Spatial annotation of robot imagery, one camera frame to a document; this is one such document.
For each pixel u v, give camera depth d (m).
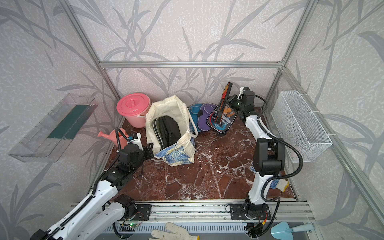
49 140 0.64
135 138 0.68
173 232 0.68
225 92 0.93
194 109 1.15
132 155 0.58
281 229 0.69
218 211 0.75
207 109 1.12
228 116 1.12
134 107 0.96
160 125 0.91
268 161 0.51
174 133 1.05
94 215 0.47
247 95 0.70
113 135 0.90
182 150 0.80
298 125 0.64
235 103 0.81
